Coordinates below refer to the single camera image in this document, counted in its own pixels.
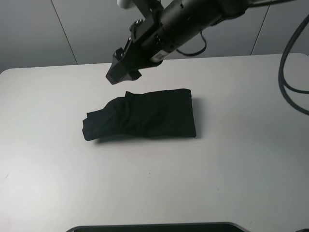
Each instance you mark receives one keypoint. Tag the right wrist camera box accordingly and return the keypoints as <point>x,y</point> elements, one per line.
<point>126,4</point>

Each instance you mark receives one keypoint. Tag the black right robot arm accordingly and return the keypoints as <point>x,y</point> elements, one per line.
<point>187,18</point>

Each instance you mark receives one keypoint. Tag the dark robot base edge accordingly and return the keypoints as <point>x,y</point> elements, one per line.
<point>180,227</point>

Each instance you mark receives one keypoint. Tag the black printed t-shirt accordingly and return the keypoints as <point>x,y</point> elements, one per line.
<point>159,114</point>

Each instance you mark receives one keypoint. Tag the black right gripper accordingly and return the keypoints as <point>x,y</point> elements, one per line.
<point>146,47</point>

